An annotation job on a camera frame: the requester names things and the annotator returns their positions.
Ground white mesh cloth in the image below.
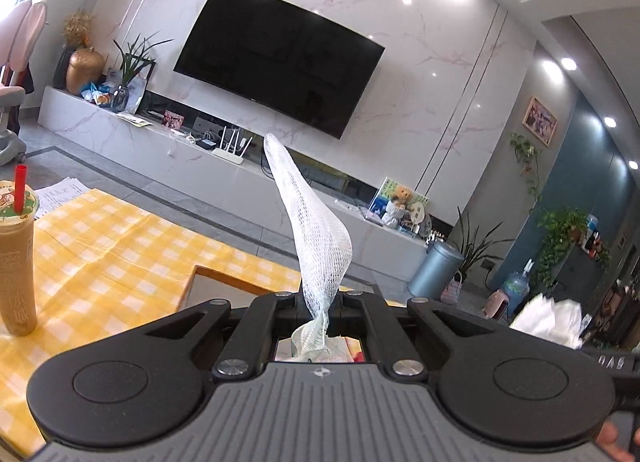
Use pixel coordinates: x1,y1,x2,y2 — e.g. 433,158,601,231
264,134,352,364

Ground person's right hand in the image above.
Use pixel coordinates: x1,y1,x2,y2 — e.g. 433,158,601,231
596,421,636,462

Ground orange cardboard storage box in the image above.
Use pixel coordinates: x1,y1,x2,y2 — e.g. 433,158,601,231
177,264,407,362

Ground white marble tv console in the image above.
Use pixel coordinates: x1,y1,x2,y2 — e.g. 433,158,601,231
38,87,426,281

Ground woven small basket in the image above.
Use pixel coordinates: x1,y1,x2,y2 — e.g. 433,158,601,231
439,271,463,306

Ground grey metal trash can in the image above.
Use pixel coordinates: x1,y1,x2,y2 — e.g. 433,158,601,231
408,241,464,300

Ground dark grey cabinet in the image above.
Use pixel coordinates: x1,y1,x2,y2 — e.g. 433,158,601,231
548,246,623,316

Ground teddy bear figurine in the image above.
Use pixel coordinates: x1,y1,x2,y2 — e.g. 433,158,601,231
384,185,412,229

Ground blue water jug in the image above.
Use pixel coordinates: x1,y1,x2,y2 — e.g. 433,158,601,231
501,260,535,316

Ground pink small heater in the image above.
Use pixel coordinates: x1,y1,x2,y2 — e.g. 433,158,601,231
483,290,509,320

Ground potted floor plant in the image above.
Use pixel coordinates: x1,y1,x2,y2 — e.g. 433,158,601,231
449,208,513,281

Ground trailing green ivy plant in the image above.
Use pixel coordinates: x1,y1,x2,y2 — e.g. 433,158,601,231
532,208,589,292

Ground yellow checkered tablecloth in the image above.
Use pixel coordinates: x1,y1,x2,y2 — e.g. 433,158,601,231
1,189,300,456

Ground white wifi router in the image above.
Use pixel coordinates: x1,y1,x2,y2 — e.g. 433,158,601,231
212,126,253,165

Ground milk tea plastic cup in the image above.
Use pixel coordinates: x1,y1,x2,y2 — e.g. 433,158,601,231
0,180,39,336

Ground white paper sheets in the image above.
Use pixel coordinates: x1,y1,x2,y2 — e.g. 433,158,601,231
35,177,89,219

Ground red drinking straw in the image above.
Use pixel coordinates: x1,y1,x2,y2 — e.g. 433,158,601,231
13,164,28,215

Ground green plant in glass vase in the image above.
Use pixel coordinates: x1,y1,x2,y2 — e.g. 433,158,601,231
111,34,170,113

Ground gold round vase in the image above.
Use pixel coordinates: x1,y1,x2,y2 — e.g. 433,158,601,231
66,47,105,95

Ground dried flower black vase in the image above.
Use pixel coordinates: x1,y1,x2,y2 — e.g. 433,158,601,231
52,9,93,89

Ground pink ergonomic chair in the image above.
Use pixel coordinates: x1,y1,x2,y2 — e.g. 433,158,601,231
1,0,47,165

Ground framed wall picture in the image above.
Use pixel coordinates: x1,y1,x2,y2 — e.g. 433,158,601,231
523,96,558,147

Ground wall mounted black television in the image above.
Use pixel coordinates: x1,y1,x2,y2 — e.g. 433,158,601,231
174,0,384,138

